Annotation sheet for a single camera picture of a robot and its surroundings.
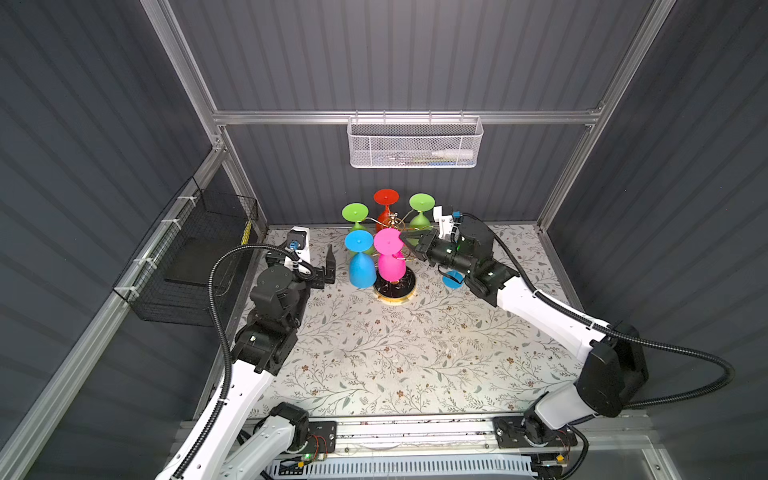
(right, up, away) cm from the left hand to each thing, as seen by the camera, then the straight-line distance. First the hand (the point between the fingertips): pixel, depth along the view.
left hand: (306, 245), depth 66 cm
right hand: (+21, +1, +5) cm, 22 cm away
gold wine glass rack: (+21, -15, +35) cm, 44 cm away
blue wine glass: (+11, -6, +15) cm, 20 cm away
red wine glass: (+18, +15, +21) cm, 31 cm away
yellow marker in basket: (-22, +4, +17) cm, 28 cm away
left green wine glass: (+9, +10, +18) cm, 22 cm away
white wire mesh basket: (+26, +45, +58) cm, 78 cm away
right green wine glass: (+28, +13, +20) cm, 37 cm away
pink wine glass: (+19, -4, +13) cm, 24 cm away
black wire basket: (-33, -9, +2) cm, 34 cm away
